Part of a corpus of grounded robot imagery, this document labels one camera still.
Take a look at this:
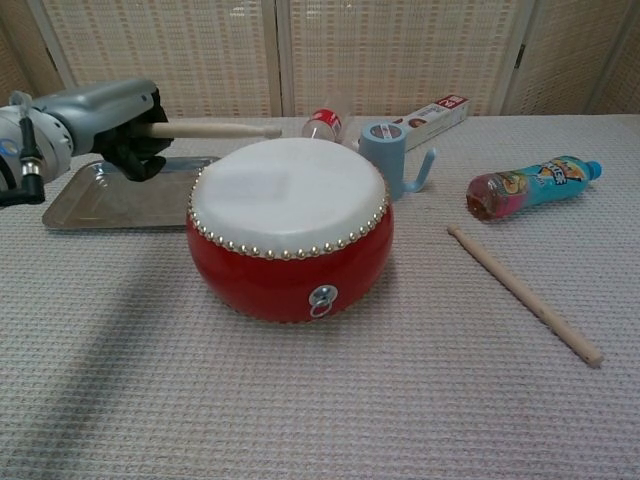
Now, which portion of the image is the light blue plastic cup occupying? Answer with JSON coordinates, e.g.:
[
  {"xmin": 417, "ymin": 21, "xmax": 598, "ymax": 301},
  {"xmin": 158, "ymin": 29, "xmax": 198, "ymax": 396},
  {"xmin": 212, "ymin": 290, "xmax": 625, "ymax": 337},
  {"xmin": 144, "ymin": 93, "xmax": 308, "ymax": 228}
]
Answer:
[{"xmin": 359, "ymin": 121, "xmax": 441, "ymax": 202}]

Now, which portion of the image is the clear bottle red label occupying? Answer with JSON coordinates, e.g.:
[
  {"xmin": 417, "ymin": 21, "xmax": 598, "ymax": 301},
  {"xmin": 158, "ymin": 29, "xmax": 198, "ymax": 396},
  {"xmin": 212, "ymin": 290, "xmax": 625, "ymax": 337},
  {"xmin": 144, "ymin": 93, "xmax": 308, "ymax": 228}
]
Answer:
[{"xmin": 301, "ymin": 97, "xmax": 358, "ymax": 147}]

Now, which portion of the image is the woven folding screen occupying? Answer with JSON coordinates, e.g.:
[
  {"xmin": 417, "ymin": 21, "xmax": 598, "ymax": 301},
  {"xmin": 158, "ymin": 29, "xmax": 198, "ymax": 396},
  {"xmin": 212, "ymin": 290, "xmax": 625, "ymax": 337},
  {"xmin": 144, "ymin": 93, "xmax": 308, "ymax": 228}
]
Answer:
[{"xmin": 0, "ymin": 0, "xmax": 640, "ymax": 121}]

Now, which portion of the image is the long white wrap box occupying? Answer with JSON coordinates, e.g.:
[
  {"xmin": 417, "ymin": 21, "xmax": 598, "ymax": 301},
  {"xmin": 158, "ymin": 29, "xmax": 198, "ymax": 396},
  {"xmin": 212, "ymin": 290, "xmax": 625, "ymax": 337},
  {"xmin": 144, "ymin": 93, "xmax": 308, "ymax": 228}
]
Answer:
[{"xmin": 396, "ymin": 94, "xmax": 473, "ymax": 154}]

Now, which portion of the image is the rectangular metal tray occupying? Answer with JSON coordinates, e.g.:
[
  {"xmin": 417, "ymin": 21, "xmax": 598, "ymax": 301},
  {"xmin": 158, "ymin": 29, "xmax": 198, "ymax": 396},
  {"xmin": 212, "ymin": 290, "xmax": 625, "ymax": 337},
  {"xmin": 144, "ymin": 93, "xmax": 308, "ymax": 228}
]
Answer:
[{"xmin": 41, "ymin": 156, "xmax": 222, "ymax": 233}]

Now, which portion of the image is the white woven tablecloth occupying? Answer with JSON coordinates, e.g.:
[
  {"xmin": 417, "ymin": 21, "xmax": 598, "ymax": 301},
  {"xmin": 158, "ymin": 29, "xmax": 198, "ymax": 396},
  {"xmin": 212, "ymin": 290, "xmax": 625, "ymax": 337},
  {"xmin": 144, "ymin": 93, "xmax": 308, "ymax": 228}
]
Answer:
[{"xmin": 0, "ymin": 115, "xmax": 640, "ymax": 480}]

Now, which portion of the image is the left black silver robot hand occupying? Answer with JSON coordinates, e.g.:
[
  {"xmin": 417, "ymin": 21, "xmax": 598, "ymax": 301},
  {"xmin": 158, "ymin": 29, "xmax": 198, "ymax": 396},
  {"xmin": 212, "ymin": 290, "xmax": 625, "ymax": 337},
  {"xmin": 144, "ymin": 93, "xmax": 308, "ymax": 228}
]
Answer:
[{"xmin": 30, "ymin": 78, "xmax": 174, "ymax": 183}]

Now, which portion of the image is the wooden drumstick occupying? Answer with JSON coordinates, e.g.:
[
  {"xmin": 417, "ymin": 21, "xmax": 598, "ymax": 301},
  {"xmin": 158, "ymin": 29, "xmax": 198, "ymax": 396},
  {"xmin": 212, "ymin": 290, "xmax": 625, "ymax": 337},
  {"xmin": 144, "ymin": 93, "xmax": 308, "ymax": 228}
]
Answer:
[
  {"xmin": 446, "ymin": 223, "xmax": 605, "ymax": 370},
  {"xmin": 148, "ymin": 119, "xmax": 284, "ymax": 141}
]

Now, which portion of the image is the red drum white skin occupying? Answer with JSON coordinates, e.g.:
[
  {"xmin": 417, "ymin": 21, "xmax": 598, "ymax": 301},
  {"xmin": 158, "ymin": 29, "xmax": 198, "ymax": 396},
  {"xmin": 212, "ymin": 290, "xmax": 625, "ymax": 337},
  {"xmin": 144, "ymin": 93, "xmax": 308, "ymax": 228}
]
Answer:
[{"xmin": 186, "ymin": 138, "xmax": 391, "ymax": 325}]

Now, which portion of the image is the tea bottle blue cap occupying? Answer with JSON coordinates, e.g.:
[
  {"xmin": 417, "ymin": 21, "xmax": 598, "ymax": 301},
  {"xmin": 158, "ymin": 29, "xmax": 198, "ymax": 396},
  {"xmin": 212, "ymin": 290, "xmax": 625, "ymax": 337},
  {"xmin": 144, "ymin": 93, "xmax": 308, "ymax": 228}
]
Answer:
[{"xmin": 465, "ymin": 156, "xmax": 604, "ymax": 224}]

